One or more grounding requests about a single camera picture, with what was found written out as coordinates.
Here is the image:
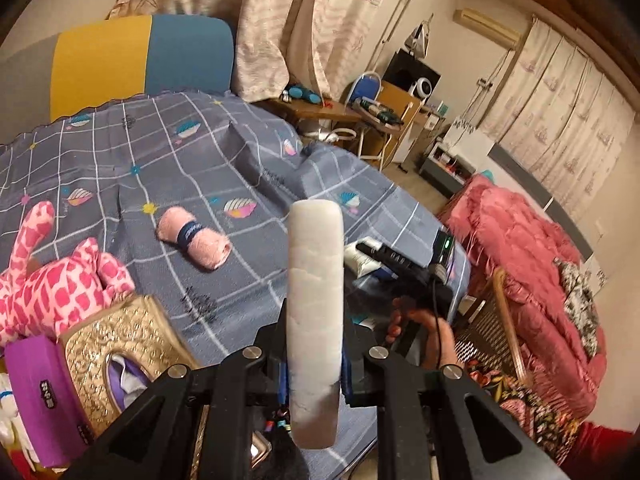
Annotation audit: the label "beige air conditioner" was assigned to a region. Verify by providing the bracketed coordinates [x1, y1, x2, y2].
[454, 7, 523, 51]

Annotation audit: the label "garment steamer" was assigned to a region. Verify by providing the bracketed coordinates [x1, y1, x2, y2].
[380, 0, 451, 61]

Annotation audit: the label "beige patterned window curtain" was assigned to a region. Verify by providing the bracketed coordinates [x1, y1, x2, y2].
[492, 17, 636, 211]

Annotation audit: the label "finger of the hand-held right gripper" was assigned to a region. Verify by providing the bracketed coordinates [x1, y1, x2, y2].
[356, 241, 401, 273]

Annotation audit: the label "gold tissue box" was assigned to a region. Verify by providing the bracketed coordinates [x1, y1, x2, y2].
[56, 294, 201, 436]

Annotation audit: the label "grey-blue checked bedspread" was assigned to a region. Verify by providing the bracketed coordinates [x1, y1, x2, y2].
[0, 90, 471, 466]

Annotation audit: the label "purple box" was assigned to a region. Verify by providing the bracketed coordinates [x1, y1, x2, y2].
[5, 336, 96, 467]

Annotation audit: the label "pink rolled towel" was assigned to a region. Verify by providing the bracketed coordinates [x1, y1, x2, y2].
[156, 206, 232, 273]

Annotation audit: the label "black fluffy item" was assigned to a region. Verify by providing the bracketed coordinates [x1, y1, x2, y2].
[252, 405, 313, 480]

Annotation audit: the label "wooden rattan chair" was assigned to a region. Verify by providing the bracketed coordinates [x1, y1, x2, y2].
[452, 267, 531, 386]

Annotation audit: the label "blue goggles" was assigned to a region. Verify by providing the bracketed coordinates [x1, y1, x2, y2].
[282, 85, 323, 105]

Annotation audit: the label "wooden bedside table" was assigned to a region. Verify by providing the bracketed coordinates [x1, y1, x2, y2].
[260, 97, 361, 133]

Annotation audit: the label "pink comforter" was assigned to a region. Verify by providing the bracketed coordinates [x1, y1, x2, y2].
[440, 175, 608, 421]

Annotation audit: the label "green power tool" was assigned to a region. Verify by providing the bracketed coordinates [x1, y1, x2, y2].
[352, 99, 405, 126]

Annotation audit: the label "black monitor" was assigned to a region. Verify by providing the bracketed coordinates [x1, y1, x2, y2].
[382, 50, 442, 96]

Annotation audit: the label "black white patterned cloth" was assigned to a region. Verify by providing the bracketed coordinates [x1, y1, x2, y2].
[552, 257, 601, 356]

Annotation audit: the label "blue chair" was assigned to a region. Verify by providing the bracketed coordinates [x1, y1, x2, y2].
[347, 72, 383, 106]

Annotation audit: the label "pink spotted plush toy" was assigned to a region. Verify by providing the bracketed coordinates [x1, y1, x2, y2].
[0, 201, 136, 348]

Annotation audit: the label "floral patterned cloth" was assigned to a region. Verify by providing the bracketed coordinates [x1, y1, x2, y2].
[467, 360, 581, 466]

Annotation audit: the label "red cloth garment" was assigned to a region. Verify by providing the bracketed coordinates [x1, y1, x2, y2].
[560, 420, 636, 476]

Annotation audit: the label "white grey socks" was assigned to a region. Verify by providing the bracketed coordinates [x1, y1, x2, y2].
[0, 372, 31, 461]

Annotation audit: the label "white towel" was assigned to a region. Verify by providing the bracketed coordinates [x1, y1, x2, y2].
[287, 199, 346, 450]

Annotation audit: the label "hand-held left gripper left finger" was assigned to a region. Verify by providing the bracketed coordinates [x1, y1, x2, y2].
[60, 297, 296, 480]

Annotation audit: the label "person's right hand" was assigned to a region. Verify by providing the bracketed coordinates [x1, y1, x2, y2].
[385, 295, 468, 371]

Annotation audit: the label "white packet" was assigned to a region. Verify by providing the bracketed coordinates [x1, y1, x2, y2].
[342, 237, 396, 277]

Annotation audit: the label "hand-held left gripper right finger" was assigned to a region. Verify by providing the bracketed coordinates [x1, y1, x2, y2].
[340, 322, 571, 480]

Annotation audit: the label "white hose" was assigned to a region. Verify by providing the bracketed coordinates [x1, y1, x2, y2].
[305, 127, 358, 143]

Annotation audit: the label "grey yellow blue headboard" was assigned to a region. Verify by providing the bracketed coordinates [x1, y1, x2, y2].
[0, 15, 236, 143]

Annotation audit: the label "grey low cabinet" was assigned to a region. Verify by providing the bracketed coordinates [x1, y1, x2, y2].
[419, 145, 473, 196]

